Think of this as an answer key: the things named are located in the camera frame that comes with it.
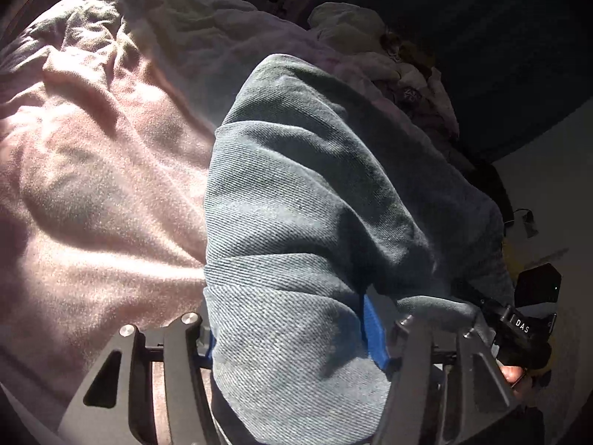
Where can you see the grey denim pants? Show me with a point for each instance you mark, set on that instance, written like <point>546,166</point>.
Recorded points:
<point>301,194</point>

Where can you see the white crumpled duvet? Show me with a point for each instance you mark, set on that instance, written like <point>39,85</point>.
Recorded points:
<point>352,28</point>

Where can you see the person's right hand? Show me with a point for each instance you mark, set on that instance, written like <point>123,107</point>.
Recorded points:
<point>512,374</point>

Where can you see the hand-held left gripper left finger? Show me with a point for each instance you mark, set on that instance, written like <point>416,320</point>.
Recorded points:
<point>185,347</point>

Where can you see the wide teal curtain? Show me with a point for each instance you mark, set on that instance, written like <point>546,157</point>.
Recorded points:
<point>509,55</point>

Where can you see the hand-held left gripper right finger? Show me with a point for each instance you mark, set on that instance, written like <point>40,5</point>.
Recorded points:
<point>376,333</point>

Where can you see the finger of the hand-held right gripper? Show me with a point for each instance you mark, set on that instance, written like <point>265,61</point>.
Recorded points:
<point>470,294</point>

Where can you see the pink and white blanket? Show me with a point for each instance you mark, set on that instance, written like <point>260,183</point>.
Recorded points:
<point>102,171</point>

